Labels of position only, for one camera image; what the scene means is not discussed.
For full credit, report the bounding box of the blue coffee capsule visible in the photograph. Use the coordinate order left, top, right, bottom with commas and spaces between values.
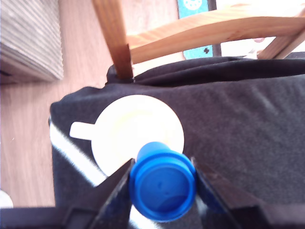
130, 141, 197, 223

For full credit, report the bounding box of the black tablecloth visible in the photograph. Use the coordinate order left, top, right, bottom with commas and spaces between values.
49, 56, 305, 229

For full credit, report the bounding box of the blue and white illustrated mug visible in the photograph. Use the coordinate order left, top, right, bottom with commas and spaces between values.
69, 94, 185, 177

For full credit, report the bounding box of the white round object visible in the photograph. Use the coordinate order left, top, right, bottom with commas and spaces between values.
0, 190, 14, 208

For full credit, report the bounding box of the wooden ladder-back chair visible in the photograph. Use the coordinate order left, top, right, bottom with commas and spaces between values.
92, 0, 305, 81

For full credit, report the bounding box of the teal patterned rug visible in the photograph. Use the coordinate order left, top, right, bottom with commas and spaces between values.
176, 0, 222, 60

